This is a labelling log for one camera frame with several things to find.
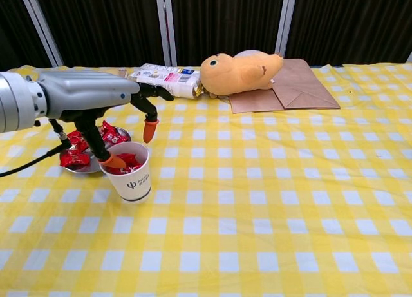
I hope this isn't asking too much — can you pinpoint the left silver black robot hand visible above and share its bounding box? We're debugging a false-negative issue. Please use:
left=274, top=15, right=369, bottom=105
left=37, top=70, right=175, bottom=171

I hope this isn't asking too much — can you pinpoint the round metal plate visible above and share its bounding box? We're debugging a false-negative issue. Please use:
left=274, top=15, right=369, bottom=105
left=59, top=125, right=132, bottom=175

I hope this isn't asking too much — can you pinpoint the white paper cup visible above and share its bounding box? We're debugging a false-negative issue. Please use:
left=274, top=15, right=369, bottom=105
left=99, top=141, right=153, bottom=205

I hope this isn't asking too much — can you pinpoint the black pleated curtain panel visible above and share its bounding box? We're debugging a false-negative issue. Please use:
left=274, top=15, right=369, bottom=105
left=0, top=0, right=54, bottom=75
left=32, top=0, right=165, bottom=68
left=285, top=0, right=412, bottom=66
left=169, top=0, right=286, bottom=67

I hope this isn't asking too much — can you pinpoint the white printed plastic package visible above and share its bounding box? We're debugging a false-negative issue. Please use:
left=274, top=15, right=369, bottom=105
left=128, top=63, right=204, bottom=100

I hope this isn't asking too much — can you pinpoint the orange plush toy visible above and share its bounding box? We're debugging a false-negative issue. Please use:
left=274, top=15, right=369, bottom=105
left=199, top=50, right=285, bottom=98

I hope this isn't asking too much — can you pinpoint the brown paper bag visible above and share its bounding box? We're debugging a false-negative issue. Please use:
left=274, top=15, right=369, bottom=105
left=229, top=87, right=286, bottom=114
left=272, top=58, right=341, bottom=110

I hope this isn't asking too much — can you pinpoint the yellow white checkered tablecloth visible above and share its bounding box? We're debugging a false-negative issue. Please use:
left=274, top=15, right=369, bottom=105
left=0, top=63, right=412, bottom=297

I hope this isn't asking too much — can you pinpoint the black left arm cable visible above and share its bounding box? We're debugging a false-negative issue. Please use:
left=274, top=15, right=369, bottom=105
left=0, top=119, right=72, bottom=178

